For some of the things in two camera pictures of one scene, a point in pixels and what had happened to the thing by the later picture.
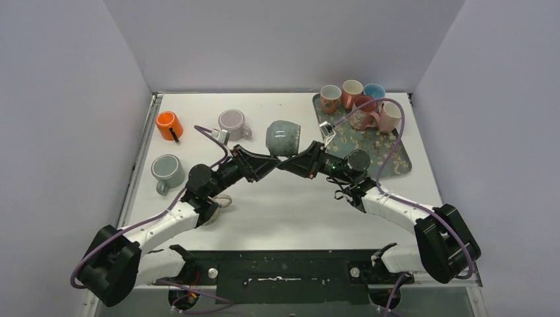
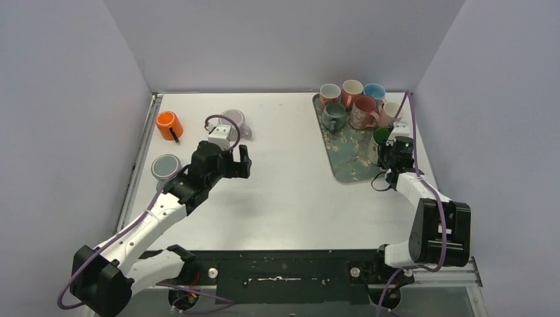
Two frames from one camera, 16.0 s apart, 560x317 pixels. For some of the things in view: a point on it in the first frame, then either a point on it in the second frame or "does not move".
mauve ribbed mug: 233,121 does not move
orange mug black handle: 168,126 does not move
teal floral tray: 386,151 does not move
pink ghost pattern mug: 364,117 does not move
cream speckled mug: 223,201 to 380,135
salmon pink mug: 350,89 does not move
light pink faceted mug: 389,116 does not move
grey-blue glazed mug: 282,138 to 334,115
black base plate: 284,277 does not move
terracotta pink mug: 330,96 does not move
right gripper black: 308,163 to 384,146
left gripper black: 245,161 to 232,162
